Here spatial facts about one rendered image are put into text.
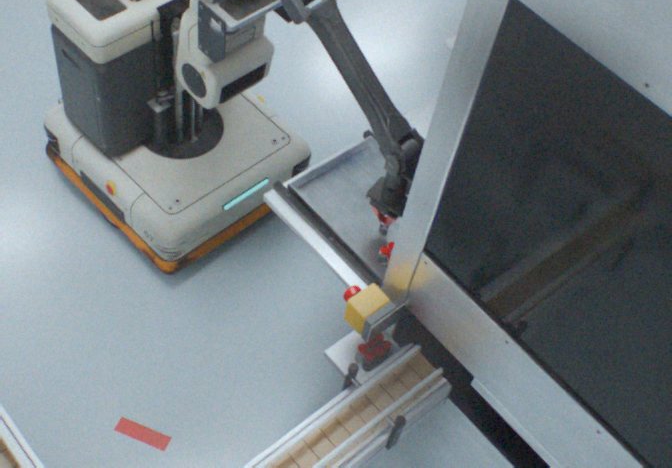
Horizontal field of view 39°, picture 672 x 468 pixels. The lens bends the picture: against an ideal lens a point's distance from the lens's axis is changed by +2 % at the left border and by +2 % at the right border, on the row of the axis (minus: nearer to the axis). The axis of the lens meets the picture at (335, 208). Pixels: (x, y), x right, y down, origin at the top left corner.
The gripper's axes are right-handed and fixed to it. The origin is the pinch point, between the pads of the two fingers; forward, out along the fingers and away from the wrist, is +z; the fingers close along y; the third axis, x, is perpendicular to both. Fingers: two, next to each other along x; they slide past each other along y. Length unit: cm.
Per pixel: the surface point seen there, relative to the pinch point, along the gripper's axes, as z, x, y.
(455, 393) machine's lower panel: 4.0, -24.2, 34.1
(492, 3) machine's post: -85, -21, 14
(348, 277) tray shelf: 4.5, -15.3, 1.1
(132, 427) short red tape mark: 93, -43, -40
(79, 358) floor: 94, -37, -67
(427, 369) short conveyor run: -1.0, -26.2, 27.3
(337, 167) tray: 4.6, 8.8, -19.0
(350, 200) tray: 4.5, 2.6, -10.9
